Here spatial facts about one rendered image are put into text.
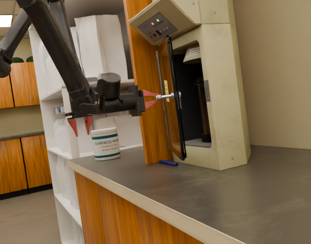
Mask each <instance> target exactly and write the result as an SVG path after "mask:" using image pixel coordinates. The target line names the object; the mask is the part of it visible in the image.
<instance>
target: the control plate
mask: <svg viewBox="0 0 311 244"><path fill-rule="evenodd" d="M157 19H158V20H159V22H158V21H157ZM152 23H154V25H153V24H152ZM167 26H168V27H169V28H167ZM138 28H139V29H140V30H141V31H142V32H143V33H144V34H145V35H146V36H147V37H149V38H150V39H151V40H152V41H153V42H156V41H158V40H160V39H162V38H164V37H165V35H169V34H171V33H173V32H175V31H177V30H178V29H177V28H176V27H175V26H173V25H172V24H171V23H170V22H169V21H168V20H167V19H166V18H165V17H164V16H163V15H162V14H161V13H160V12H158V13H157V14H156V15H154V16H153V17H151V18H150V19H148V20H147V21H145V22H144V23H142V24H141V25H139V26H138ZM164 28H165V29H166V30H164ZM156 30H158V31H159V32H160V33H161V34H162V35H159V34H158V33H157V32H155V31H156ZM161 30H163V31H162V32H161ZM153 34H156V37H154V36H153ZM150 36H152V38H151V37H150Z"/></svg>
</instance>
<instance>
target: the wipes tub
mask: <svg viewBox="0 0 311 244"><path fill-rule="evenodd" d="M91 135H92V142H93V151H94V157H95V160H96V161H104V160H110V159H115V158H118V157H120V148H119V141H118V133H117V128H116V127H113V128H104V129H98V130H93V131H91Z"/></svg>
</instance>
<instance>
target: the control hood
mask: <svg viewBox="0 0 311 244"><path fill-rule="evenodd" d="M158 12H160V13H161V14H162V15H163V16H164V17H165V18H166V19H167V20H168V21H169V22H170V23H171V24H172V25H173V26H175V27H176V28H177V29H178V30H177V31H175V32H173V33H171V34H169V35H168V36H169V37H171V39H172V38H174V37H176V36H178V35H180V34H182V33H184V32H186V31H188V30H190V29H192V28H194V27H196V26H198V25H200V24H201V17H200V9H199V1H198V0H155V1H153V2H152V3H151V4H150V5H148V6H147V7H146V8H144V9H143V10H142V11H141V12H139V13H138V14H137V15H135V16H134V17H133V18H132V19H130V20H129V22H128V23H129V25H131V26H132V27H133V28H134V29H135V30H136V31H137V32H138V33H139V34H140V35H141V36H143V37H144V38H145V39H146V40H147V41H148V42H149V43H150V44H151V45H154V46H157V45H159V44H161V42H162V40H163V39H164V38H162V39H160V40H158V41H156V42H153V41H152V40H151V39H150V38H149V37H147V36H146V35H145V34H144V33H143V32H142V31H141V30H140V29H139V28H138V26H139V25H141V24H142V23H144V22H145V21H147V20H148V19H150V18H151V17H153V16H154V15H156V14H157V13H158Z"/></svg>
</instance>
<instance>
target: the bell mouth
mask: <svg viewBox="0 0 311 244"><path fill-rule="evenodd" d="M201 62H202V61H201V54H200V46H199V43H198V44H194V45H190V46H188V47H187V51H186V54H185V58H184V61H183V63H185V64H192V63H201Z"/></svg>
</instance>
